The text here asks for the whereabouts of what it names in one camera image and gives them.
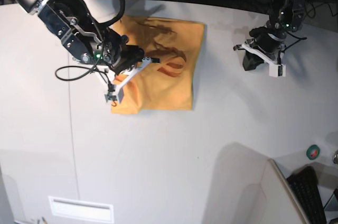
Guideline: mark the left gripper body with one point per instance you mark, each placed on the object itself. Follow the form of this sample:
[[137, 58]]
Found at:
[[266, 41]]

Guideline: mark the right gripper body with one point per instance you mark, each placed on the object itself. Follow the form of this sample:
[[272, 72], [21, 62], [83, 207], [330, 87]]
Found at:
[[128, 58]]

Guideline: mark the orange yellow t-shirt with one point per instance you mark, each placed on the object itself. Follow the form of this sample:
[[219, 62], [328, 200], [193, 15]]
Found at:
[[167, 85]]

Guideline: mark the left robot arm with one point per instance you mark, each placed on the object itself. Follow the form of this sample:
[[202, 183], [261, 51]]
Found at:
[[285, 15]]

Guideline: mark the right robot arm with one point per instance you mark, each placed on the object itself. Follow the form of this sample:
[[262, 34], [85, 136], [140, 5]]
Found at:
[[91, 43]]

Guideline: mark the green tape roll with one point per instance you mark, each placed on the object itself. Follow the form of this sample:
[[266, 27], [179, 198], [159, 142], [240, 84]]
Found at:
[[313, 152]]

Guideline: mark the white partition panel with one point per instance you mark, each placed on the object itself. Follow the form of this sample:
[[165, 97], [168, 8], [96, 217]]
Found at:
[[249, 187]]

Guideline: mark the silver round knob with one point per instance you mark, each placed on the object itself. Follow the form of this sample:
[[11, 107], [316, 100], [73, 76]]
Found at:
[[335, 158]]

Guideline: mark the black computer keyboard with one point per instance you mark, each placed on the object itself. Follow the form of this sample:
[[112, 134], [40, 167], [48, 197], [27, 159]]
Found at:
[[304, 185]]

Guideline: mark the white recessed table hatch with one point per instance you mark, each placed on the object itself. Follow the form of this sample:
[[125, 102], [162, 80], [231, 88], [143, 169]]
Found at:
[[82, 210]]

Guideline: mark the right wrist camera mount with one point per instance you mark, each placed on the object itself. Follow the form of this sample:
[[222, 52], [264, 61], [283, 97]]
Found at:
[[115, 92]]

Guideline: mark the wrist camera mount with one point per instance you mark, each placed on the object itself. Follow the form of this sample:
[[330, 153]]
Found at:
[[115, 92], [276, 68]]

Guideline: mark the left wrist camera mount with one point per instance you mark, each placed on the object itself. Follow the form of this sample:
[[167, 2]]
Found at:
[[276, 68]]

